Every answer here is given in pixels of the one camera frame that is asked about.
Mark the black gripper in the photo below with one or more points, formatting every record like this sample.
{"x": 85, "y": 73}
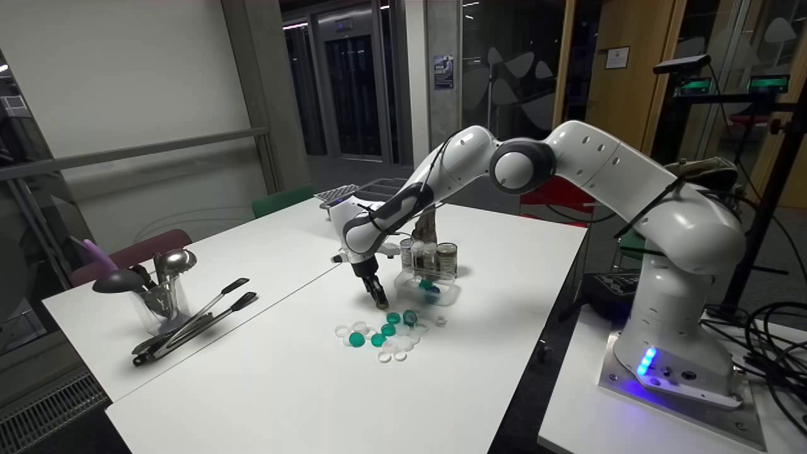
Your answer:
{"x": 373, "y": 287}

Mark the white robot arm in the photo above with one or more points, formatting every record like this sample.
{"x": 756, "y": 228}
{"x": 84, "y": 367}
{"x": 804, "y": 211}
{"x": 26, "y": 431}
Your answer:
{"x": 689, "y": 238}

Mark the clear plastic container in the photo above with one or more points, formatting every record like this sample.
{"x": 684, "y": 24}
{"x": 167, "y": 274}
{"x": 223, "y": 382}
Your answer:
{"x": 423, "y": 291}

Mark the green marble centre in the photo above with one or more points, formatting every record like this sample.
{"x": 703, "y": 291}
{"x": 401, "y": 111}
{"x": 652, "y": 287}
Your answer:
{"x": 389, "y": 328}

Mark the clear marble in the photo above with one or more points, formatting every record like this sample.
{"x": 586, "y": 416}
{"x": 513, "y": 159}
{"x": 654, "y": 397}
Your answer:
{"x": 384, "y": 357}

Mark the rear small tin can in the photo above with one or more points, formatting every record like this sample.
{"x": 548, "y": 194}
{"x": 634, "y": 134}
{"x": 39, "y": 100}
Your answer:
{"x": 410, "y": 252}

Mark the small tin can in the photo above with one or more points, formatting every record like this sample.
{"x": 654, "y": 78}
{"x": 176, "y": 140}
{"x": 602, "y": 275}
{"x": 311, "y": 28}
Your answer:
{"x": 447, "y": 258}
{"x": 410, "y": 252}

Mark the brown foil pouch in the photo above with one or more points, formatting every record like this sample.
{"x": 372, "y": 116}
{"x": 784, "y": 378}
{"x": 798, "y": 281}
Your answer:
{"x": 423, "y": 228}

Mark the front small tin can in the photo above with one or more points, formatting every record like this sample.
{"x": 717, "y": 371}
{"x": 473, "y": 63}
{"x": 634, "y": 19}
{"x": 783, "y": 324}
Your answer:
{"x": 447, "y": 258}

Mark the grey cutlery tray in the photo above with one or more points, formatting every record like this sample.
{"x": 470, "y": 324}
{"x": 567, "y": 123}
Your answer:
{"x": 345, "y": 199}

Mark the green chair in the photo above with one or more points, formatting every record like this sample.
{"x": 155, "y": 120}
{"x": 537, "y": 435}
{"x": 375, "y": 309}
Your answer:
{"x": 281, "y": 199}

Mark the black metal tongs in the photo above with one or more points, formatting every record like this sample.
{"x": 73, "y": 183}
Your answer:
{"x": 155, "y": 348}

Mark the dark red chair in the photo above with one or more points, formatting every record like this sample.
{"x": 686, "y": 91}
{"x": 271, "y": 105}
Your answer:
{"x": 98, "y": 262}

